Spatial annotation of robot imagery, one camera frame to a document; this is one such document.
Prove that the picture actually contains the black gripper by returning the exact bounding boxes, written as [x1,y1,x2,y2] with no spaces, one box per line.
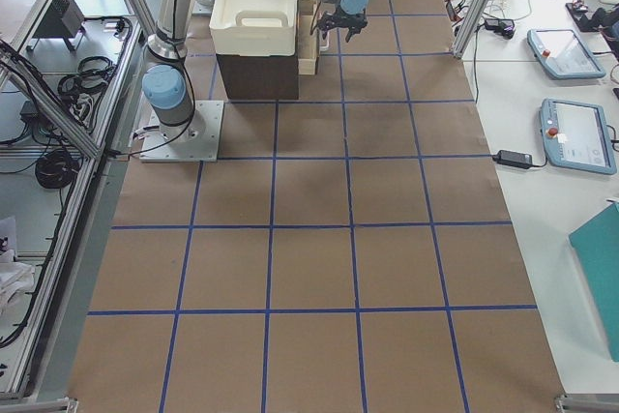
[316,9,368,44]

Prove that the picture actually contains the dark wooden drawer cabinet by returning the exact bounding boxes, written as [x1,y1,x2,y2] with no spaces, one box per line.
[217,54,299,101]

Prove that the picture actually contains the white plastic basket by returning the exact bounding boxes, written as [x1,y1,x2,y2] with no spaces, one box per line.
[210,0,297,56]

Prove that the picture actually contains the black power adapter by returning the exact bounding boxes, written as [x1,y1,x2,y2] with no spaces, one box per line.
[491,150,533,169]

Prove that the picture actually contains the far blue teach pendant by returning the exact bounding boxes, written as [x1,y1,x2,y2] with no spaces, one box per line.
[526,29,606,80]

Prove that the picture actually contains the blue teach pendant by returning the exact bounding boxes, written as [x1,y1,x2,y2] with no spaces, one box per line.
[526,29,606,80]
[539,99,617,175]

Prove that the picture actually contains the near blue teach pendant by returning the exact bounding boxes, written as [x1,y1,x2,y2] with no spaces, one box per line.
[539,99,617,175]

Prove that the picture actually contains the grey electronics box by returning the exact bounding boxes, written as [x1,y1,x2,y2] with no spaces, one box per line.
[33,0,85,51]

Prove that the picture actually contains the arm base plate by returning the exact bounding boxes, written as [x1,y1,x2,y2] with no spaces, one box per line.
[138,100,224,162]

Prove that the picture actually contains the aluminium frame post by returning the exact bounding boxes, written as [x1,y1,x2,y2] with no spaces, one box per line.
[452,0,507,59]

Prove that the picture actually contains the coiled black cables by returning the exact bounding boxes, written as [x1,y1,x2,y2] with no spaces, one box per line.
[34,147,80,191]

